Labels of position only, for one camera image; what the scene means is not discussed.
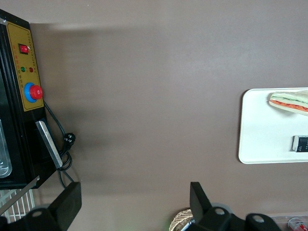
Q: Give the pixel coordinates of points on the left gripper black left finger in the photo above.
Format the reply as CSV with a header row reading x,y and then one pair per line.
x,y
65,204

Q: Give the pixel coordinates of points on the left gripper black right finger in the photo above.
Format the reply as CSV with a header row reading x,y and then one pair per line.
x,y
198,202

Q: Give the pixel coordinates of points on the cream plastic tray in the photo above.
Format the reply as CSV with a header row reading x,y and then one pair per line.
x,y
264,134

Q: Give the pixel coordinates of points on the black gum box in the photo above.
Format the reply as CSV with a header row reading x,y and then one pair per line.
x,y
300,144

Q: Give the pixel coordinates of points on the light oval wicker basket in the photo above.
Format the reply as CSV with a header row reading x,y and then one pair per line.
x,y
179,220

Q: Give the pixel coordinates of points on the black sealing machine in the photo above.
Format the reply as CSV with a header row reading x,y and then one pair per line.
x,y
16,144

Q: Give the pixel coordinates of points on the clear acrylic bottle rack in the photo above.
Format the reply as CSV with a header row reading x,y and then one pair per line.
x,y
279,219

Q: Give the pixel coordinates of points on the red cola bottle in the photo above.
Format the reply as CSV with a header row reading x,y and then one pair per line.
x,y
297,225

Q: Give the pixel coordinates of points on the red emergency stop button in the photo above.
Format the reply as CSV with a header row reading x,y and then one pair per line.
x,y
34,92

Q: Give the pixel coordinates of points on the wrapped triangle sandwich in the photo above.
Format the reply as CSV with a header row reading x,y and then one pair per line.
x,y
288,102

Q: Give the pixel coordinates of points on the red rocker switch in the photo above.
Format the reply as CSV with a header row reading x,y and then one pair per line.
x,y
23,49

